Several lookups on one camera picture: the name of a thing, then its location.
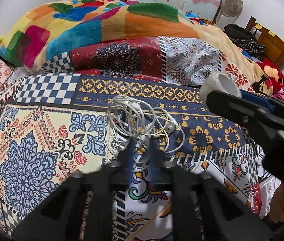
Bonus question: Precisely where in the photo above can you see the white paper roll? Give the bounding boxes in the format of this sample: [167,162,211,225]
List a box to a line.
[199,73,243,104]

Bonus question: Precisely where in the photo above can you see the patchwork printed bedsheet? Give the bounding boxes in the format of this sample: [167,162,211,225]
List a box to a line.
[0,36,275,241]

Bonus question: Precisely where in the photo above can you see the white earphones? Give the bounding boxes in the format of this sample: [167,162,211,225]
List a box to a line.
[105,95,186,172]

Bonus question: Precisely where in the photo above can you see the beige floral blanket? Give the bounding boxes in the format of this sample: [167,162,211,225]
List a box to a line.
[194,24,266,92]

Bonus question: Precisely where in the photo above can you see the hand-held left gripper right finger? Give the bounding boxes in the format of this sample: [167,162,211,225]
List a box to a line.
[147,141,275,241]

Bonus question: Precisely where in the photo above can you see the red plush toy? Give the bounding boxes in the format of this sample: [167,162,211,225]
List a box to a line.
[257,60,284,91]

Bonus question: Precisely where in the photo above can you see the black cable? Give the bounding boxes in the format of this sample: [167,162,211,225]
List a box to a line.
[253,74,273,96]

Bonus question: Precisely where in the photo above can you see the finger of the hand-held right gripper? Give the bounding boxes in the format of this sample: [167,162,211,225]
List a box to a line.
[239,88,284,114]
[205,90,284,137]

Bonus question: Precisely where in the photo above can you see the pile of black clothes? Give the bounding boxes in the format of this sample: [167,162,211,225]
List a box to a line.
[224,24,267,59]

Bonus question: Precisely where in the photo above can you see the white standing fan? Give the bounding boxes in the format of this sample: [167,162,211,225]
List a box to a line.
[213,0,243,29]

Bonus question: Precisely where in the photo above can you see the wooden headboard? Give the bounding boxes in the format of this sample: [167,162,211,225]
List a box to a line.
[246,16,284,87]

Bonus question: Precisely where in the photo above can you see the colourful fleece blanket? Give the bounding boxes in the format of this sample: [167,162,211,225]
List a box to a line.
[0,0,209,69]

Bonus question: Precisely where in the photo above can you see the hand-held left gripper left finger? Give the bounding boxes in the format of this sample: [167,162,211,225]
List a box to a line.
[12,141,135,241]

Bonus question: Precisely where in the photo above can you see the person's right hand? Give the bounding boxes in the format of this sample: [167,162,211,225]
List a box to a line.
[268,181,284,224]

